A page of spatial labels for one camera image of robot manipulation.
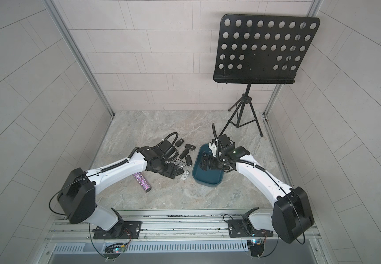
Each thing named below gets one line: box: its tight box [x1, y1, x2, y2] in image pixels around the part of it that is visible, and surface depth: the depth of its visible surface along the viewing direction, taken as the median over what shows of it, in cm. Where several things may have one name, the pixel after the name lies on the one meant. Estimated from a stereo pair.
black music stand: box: [213, 13, 321, 138], surface depth 67 cm
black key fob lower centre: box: [184, 155, 193, 166], surface depth 95 cm
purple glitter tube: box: [132, 171, 152, 193], surface depth 84 cm
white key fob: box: [180, 170, 190, 180], surface depth 88 cm
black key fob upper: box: [184, 143, 197, 151], surface depth 100 cm
